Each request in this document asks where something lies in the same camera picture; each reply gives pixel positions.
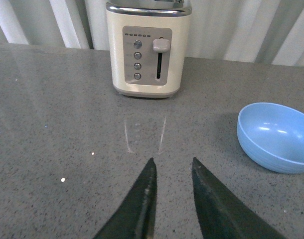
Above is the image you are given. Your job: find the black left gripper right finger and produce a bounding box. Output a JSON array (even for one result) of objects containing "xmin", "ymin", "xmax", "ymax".
[{"xmin": 191, "ymin": 157, "xmax": 285, "ymax": 239}]

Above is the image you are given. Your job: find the cream toaster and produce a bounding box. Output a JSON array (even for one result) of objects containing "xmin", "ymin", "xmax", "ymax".
[{"xmin": 106, "ymin": 0, "xmax": 192, "ymax": 98}]

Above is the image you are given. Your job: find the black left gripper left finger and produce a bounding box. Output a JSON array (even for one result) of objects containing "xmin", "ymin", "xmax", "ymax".
[{"xmin": 94, "ymin": 158, "xmax": 157, "ymax": 239}]

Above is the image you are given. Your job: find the blue bowl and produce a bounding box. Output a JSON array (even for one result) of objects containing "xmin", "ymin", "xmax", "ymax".
[{"xmin": 237, "ymin": 103, "xmax": 304, "ymax": 174}]

